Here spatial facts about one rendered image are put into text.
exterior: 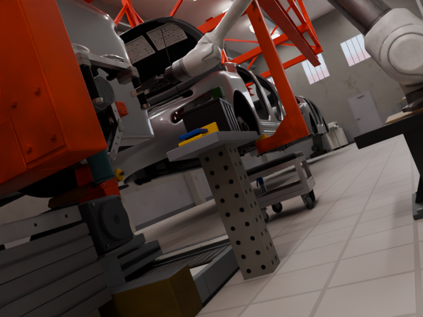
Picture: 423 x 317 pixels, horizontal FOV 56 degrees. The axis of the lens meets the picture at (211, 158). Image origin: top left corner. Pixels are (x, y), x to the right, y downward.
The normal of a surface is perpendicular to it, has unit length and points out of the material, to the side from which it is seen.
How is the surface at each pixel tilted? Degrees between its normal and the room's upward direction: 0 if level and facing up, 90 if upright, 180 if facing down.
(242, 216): 90
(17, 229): 90
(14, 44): 90
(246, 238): 90
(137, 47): 144
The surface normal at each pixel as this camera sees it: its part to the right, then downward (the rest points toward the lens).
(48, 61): 0.86, -0.35
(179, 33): 0.00, 0.78
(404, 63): -0.40, 0.20
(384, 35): -0.69, 0.05
